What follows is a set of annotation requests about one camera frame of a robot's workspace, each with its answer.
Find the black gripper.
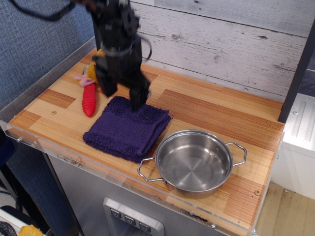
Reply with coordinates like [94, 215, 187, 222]
[93, 44, 151, 111]

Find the dark blue cloth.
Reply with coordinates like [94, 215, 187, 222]
[83, 96, 171, 163]

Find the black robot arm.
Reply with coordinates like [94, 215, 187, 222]
[73, 0, 150, 112]

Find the brown plush toy animal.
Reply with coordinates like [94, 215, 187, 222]
[74, 60, 97, 87]

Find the stainless toy fridge cabinet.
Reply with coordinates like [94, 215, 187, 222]
[48, 155, 223, 236]

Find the silver dispenser button panel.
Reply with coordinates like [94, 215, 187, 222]
[103, 197, 164, 236]

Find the yellow object bottom left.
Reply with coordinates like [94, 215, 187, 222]
[18, 225, 44, 236]

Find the clear acrylic front guard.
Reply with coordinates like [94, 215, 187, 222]
[0, 114, 284, 236]

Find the white ribbed counter unit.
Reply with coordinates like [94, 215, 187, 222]
[271, 93, 315, 199]

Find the red ribbed handle spoon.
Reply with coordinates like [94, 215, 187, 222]
[82, 63, 97, 118]

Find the steel pan with handles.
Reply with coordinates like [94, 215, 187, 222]
[152, 129, 247, 199]

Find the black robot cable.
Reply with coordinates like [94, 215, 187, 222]
[9, 0, 153, 62]

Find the dark right frame post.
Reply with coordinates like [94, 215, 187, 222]
[278, 23, 315, 123]

